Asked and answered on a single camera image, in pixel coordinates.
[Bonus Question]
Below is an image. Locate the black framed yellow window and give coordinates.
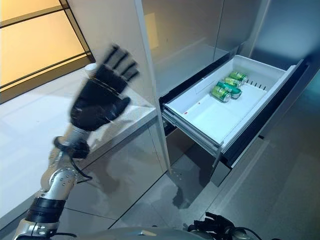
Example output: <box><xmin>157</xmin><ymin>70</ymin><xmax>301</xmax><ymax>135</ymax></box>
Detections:
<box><xmin>0</xmin><ymin>0</ymin><xmax>96</xmax><ymax>106</ymax></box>

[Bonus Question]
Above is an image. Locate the grey robot torso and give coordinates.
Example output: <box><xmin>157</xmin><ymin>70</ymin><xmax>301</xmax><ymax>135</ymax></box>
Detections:
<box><xmin>82</xmin><ymin>225</ymin><xmax>201</xmax><ymax>240</ymax></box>

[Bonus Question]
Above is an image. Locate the stainless counter cabinet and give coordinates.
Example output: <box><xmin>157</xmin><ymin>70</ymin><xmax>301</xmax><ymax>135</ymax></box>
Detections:
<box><xmin>59</xmin><ymin>107</ymin><xmax>173</xmax><ymax>226</ymax></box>

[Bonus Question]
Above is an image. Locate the white fridge drawer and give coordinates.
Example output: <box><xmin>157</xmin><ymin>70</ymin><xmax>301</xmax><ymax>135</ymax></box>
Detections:
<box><xmin>159</xmin><ymin>54</ymin><xmax>311</xmax><ymax>169</ymax></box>

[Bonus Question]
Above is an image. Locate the white capped drink bottle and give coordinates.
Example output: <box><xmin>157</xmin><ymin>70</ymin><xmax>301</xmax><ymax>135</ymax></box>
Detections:
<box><xmin>84</xmin><ymin>63</ymin><xmax>98</xmax><ymax>77</ymax></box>

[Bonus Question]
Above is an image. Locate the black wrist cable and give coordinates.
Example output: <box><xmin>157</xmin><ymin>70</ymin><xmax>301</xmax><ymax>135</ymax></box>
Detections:
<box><xmin>53</xmin><ymin>136</ymin><xmax>93</xmax><ymax>181</ymax></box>

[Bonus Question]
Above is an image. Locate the teal green drink can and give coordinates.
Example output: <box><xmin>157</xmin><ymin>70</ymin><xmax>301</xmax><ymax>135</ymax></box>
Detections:
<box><xmin>216</xmin><ymin>80</ymin><xmax>242</xmax><ymax>100</ymax></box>

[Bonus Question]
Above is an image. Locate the stainless lower fridge drawer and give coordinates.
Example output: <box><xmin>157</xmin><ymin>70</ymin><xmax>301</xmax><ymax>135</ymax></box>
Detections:
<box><xmin>209</xmin><ymin>117</ymin><xmax>320</xmax><ymax>240</ymax></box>

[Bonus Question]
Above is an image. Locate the stainless steel fridge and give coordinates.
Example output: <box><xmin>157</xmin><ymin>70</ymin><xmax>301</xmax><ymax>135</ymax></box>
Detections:
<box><xmin>134</xmin><ymin>0</ymin><xmax>320</xmax><ymax>176</ymax></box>

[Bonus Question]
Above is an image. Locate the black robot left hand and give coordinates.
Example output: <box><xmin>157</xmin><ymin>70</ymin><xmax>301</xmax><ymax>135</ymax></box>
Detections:
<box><xmin>68</xmin><ymin>44</ymin><xmax>141</xmax><ymax>132</ymax></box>

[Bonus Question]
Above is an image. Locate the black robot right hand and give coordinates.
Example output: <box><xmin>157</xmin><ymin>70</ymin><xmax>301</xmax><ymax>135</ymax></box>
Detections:
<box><xmin>186</xmin><ymin>211</ymin><xmax>241</xmax><ymax>240</ymax></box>

